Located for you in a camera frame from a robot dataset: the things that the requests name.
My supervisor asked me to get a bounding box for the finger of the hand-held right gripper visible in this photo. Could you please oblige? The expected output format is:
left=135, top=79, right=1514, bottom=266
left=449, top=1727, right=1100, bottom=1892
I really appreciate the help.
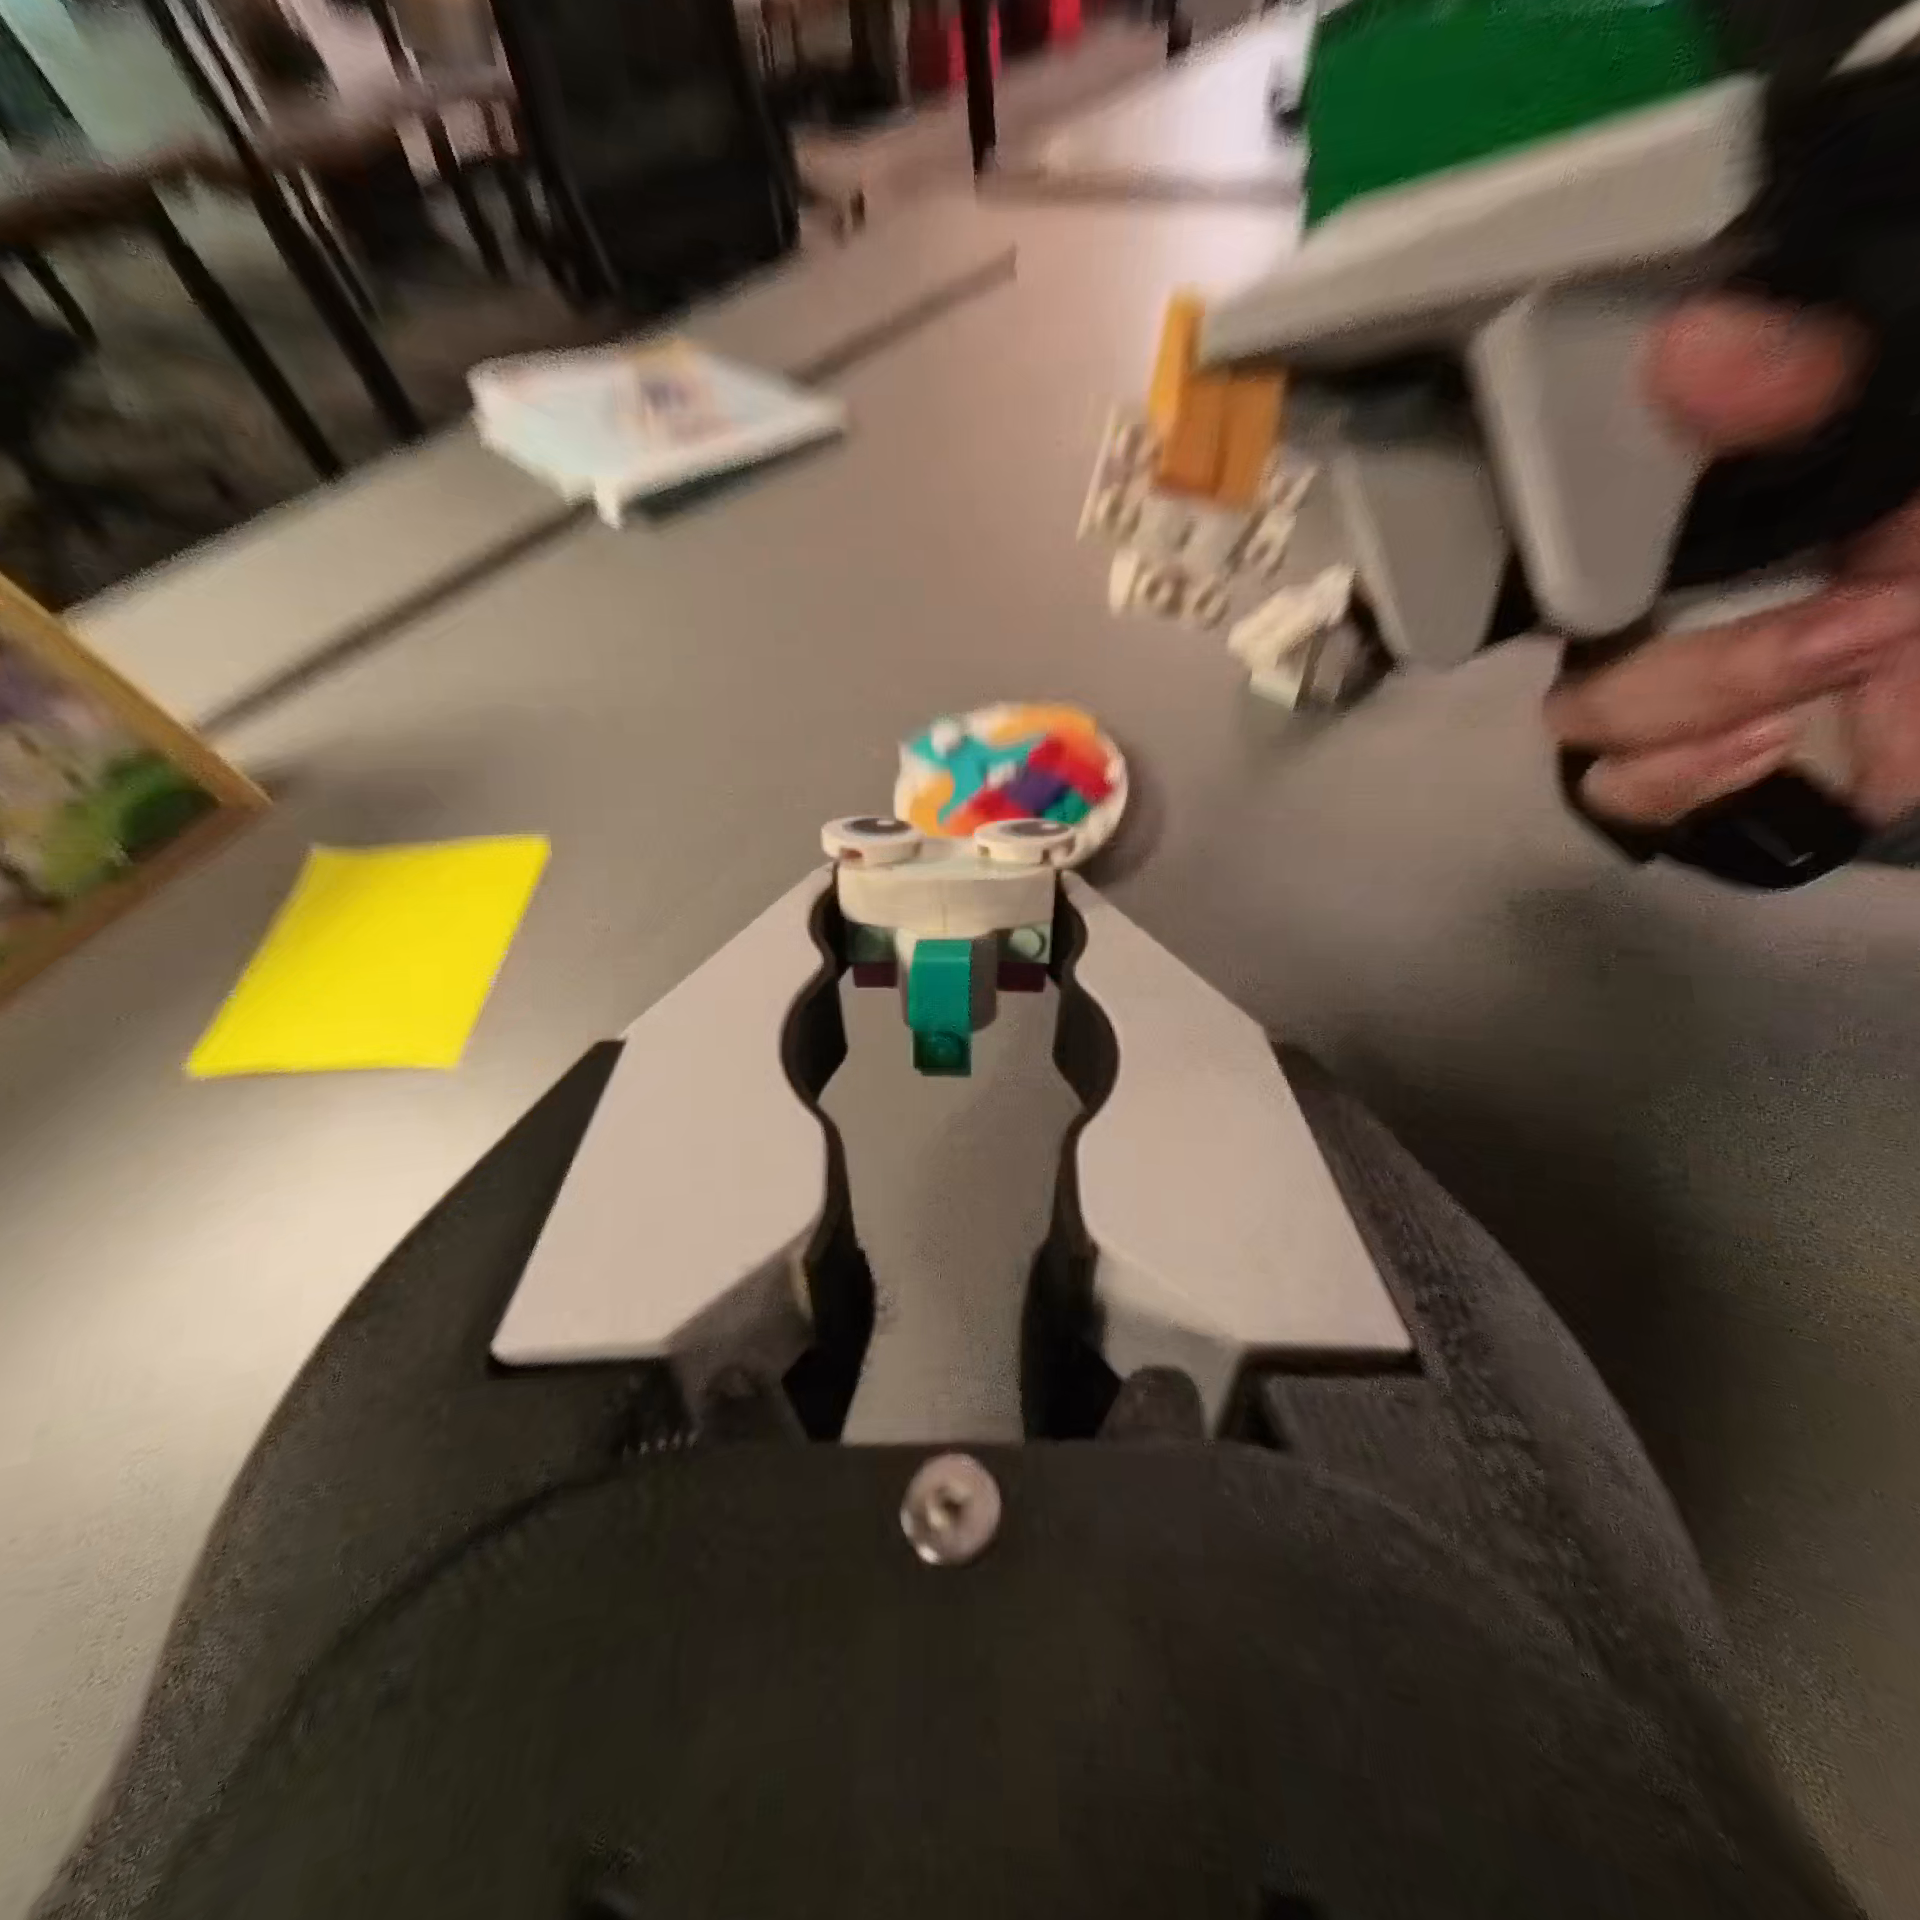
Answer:
left=1199, top=72, right=1769, bottom=646
left=1316, top=398, right=1568, bottom=672

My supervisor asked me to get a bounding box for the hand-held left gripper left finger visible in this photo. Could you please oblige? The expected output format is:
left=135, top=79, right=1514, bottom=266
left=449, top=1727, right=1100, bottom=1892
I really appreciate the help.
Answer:
left=489, top=872, right=874, bottom=1369

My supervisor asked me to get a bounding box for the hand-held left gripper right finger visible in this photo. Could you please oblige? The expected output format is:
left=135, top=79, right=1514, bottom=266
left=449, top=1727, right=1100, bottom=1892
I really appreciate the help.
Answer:
left=1050, top=873, right=1418, bottom=1419

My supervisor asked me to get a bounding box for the white orange lego body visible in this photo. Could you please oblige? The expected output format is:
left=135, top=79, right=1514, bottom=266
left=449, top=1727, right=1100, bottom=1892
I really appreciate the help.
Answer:
left=1076, top=294, right=1363, bottom=711

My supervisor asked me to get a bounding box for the white lego unicorn head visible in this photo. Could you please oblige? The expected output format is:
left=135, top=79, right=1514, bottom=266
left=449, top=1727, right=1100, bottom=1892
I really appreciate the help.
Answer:
left=818, top=810, right=1087, bottom=1079

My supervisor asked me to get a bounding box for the round white lego base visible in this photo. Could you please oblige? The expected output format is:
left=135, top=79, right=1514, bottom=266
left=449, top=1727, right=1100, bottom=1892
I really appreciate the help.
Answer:
left=891, top=700, right=1132, bottom=873

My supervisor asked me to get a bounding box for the yellow lego box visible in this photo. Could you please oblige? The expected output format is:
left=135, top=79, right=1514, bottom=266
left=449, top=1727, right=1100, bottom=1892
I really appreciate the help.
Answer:
left=0, top=575, right=274, bottom=1003

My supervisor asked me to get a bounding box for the lego instruction booklet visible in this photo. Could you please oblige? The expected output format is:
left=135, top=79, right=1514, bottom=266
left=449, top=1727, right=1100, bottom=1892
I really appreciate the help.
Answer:
left=465, top=337, right=851, bottom=531

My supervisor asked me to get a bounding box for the person's right hand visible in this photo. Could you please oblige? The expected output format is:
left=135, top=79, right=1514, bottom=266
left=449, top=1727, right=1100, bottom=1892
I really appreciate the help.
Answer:
left=1545, top=294, right=1920, bottom=838

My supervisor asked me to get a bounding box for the green plastic bin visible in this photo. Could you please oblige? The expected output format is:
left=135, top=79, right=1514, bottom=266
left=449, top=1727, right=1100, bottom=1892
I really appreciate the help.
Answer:
left=1296, top=0, right=1766, bottom=234

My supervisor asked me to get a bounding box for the yellow sticky note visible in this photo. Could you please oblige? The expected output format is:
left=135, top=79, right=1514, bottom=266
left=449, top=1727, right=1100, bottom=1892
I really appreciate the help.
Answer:
left=184, top=834, right=554, bottom=1081

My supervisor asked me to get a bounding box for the black mesh office chair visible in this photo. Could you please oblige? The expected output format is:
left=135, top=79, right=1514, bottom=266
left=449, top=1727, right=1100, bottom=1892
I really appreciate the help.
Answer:
left=491, top=0, right=808, bottom=310

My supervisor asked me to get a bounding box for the long wooden table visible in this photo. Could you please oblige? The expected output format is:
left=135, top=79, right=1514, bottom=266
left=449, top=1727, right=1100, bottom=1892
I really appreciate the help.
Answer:
left=0, top=89, right=529, bottom=482

